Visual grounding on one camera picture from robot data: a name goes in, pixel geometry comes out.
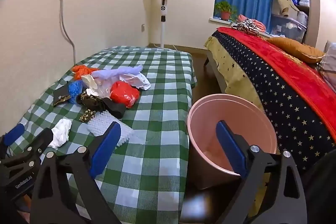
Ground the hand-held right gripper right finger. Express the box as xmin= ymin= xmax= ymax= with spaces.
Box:
xmin=215 ymin=120 xmax=307 ymax=224

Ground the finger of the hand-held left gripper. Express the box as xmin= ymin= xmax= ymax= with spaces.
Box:
xmin=3 ymin=124 xmax=26 ymax=147
xmin=18 ymin=127 xmax=54 ymax=161

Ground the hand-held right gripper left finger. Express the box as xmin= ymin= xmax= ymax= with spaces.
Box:
xmin=30 ymin=121 xmax=124 ymax=224

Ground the pink plastic bucket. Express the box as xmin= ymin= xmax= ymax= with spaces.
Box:
xmin=187 ymin=93 xmax=278 ymax=190

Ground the blue plastic bag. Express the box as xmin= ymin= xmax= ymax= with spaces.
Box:
xmin=67 ymin=80 xmax=87 ymax=104

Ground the white crumpled tissue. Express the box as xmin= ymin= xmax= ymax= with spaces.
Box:
xmin=48 ymin=118 xmax=72 ymax=149

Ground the white bumpy foam sheet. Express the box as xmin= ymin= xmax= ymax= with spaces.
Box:
xmin=87 ymin=110 xmax=134 ymax=147

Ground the black gold patterned wrapper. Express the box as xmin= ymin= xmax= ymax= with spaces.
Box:
xmin=80 ymin=109 xmax=97 ymax=122
xmin=76 ymin=90 xmax=101 ymax=109

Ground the black plastic bag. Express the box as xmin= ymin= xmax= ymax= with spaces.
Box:
xmin=98 ymin=97 xmax=127 ymax=119

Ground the flat black gold packet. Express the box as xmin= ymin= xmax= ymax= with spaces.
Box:
xmin=53 ymin=85 xmax=72 ymax=107

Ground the clear plastic bag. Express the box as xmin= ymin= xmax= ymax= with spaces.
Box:
xmin=87 ymin=84 xmax=112 ymax=100

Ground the red plastic bag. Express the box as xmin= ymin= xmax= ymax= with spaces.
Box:
xmin=110 ymin=81 xmax=140 ymax=108

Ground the green checkered cloth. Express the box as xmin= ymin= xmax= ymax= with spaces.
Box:
xmin=0 ymin=46 xmax=198 ymax=224

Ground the navy star print blanket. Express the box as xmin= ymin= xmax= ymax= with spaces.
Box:
xmin=211 ymin=30 xmax=336 ymax=172

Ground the lavender foam net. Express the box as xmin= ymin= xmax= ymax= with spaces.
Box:
xmin=91 ymin=64 xmax=144 ymax=86

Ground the white plastic bag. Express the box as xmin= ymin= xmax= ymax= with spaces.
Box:
xmin=119 ymin=73 xmax=151 ymax=90

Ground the yellow star print sheet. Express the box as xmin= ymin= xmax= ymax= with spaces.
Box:
xmin=204 ymin=35 xmax=271 ymax=216

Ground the orange plastic bag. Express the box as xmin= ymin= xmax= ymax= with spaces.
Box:
xmin=72 ymin=65 xmax=101 ymax=81

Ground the red blanket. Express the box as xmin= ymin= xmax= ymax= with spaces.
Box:
xmin=217 ymin=27 xmax=336 ymax=140

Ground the orange pillow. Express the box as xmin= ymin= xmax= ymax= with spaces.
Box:
xmin=266 ymin=37 xmax=326 ymax=64

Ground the black white striped cloth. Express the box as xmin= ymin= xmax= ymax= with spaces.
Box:
xmin=231 ymin=18 xmax=260 ymax=35

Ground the pink cloth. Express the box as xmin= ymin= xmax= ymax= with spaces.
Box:
xmin=238 ymin=14 xmax=266 ymax=31

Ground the grey plaid pillow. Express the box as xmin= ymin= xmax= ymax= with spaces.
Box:
xmin=316 ymin=40 xmax=336 ymax=88

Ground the white windowsill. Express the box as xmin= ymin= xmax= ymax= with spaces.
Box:
xmin=209 ymin=17 xmax=286 ymax=38

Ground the clear plastic storage box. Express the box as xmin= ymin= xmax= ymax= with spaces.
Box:
xmin=270 ymin=14 xmax=307 ymax=43

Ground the potted green plant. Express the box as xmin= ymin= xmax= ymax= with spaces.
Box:
xmin=214 ymin=1 xmax=238 ymax=22

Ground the beige coat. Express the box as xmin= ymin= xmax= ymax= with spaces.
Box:
xmin=272 ymin=0 xmax=298 ymax=17

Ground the wooden bookshelf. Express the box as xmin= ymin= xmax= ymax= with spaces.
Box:
xmin=289 ymin=0 xmax=311 ymax=43

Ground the grey wall cable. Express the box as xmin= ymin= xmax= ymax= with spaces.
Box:
xmin=59 ymin=0 xmax=77 ymax=63

